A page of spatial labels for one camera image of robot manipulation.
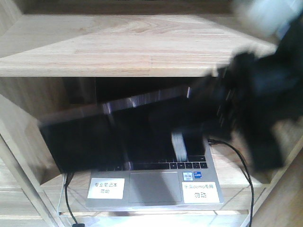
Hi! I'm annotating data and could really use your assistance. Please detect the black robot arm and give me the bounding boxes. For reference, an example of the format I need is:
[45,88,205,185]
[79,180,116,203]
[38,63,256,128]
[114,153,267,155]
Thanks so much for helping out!
[150,18,303,172]

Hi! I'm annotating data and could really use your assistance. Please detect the black foldable phone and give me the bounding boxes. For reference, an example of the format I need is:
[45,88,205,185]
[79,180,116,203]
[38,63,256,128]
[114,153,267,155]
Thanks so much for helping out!
[39,86,206,173]

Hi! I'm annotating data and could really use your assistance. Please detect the wooden desk shelf unit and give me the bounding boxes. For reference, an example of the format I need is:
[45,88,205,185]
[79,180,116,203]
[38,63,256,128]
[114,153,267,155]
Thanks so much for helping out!
[0,0,303,227]

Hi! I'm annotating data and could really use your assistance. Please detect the silver laptop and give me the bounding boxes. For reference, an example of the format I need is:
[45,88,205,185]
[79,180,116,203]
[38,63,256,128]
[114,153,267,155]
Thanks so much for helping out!
[87,77,223,209]

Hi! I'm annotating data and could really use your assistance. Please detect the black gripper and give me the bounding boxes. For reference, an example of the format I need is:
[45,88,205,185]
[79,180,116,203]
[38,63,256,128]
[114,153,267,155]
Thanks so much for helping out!
[149,52,289,170]

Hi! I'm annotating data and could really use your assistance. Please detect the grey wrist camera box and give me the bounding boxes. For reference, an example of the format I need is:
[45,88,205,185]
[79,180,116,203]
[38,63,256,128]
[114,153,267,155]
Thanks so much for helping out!
[232,0,303,39]

